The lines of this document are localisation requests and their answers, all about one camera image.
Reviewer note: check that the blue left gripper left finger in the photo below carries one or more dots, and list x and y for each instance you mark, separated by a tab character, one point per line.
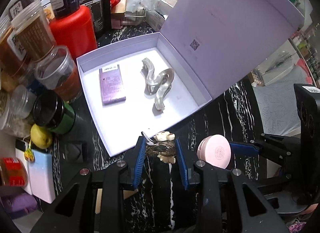
139	161

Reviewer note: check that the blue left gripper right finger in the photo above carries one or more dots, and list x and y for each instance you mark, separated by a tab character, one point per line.
182	164

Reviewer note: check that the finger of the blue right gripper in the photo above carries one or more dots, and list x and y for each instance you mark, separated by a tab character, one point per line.
244	149

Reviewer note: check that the pink round compact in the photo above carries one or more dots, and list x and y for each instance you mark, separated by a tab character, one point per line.
215	150

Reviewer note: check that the small pearl hair clip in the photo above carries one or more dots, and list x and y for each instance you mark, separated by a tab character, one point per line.
162	145

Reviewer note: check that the gold rectangular box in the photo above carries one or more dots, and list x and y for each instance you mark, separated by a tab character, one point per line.
99	200

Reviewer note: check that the large pearly hair claw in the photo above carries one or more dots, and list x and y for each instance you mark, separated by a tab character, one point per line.
158	85

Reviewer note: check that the purple small flat box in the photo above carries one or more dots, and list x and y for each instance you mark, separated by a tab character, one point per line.
111	85

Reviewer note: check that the white blue gradient box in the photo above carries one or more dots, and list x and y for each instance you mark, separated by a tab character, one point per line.
40	173

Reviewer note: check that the yellow lemon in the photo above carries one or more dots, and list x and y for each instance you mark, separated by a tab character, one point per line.
40	137

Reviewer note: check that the green jar black lid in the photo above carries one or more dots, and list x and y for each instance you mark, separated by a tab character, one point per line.
51	112

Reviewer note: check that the small yellow flower toy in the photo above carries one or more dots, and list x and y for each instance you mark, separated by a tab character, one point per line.
28	153

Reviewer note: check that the red label jar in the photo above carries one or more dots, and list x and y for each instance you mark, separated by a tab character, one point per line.
13	172

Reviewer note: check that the lavender open gift box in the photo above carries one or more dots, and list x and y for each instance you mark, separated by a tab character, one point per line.
210	45

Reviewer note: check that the clear jar dark red contents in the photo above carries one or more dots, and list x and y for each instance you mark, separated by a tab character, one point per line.
58	72

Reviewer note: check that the small grey lid jar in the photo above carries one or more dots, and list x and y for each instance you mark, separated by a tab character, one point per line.
21	102

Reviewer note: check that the clear jar white beans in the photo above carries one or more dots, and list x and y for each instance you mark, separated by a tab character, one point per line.
11	124

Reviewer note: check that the red canister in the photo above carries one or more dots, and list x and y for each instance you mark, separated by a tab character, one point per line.
76	31

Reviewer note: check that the clear jar orange contents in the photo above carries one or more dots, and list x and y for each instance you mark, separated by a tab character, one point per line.
14	58

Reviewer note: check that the clear jar brown contents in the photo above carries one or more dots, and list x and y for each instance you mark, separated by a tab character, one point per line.
32	30

